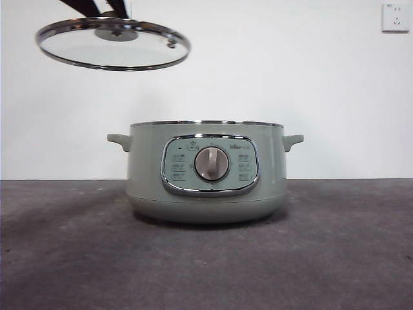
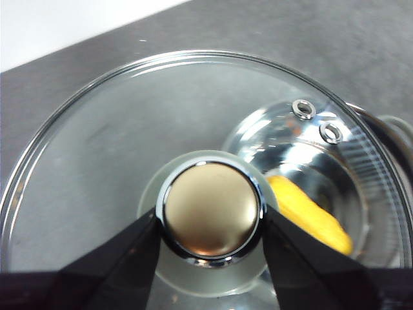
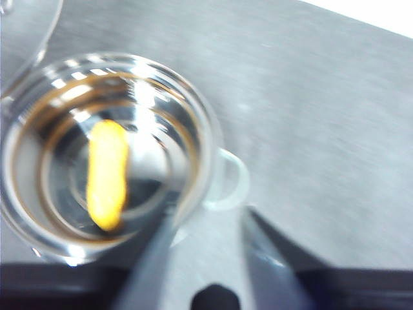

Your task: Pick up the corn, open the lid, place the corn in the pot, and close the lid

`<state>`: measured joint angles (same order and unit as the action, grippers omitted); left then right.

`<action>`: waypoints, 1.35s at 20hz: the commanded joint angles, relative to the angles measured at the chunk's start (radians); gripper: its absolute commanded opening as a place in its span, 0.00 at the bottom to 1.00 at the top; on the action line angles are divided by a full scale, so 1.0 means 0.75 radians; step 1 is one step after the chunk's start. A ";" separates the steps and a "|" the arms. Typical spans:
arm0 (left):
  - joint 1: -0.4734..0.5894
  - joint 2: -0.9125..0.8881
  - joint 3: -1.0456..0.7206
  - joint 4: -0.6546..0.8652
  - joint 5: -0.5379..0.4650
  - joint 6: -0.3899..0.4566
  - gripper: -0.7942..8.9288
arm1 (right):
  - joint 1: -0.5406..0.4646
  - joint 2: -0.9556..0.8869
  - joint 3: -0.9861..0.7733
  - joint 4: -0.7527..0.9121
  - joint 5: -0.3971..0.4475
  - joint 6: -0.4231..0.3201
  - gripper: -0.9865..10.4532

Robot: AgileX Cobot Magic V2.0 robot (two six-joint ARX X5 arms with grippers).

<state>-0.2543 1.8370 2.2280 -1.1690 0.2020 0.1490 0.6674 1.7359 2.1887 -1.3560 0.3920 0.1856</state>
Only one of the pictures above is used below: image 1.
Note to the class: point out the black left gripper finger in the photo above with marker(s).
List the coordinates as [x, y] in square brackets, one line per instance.
[80, 7]
[122, 7]

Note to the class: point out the glass lid with green knob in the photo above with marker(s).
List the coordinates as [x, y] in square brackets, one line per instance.
[113, 53]

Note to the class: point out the pale green electric cooking pot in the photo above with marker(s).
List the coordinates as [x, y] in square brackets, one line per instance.
[145, 168]

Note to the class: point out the white wall socket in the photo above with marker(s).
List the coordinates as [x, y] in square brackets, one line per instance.
[394, 17]

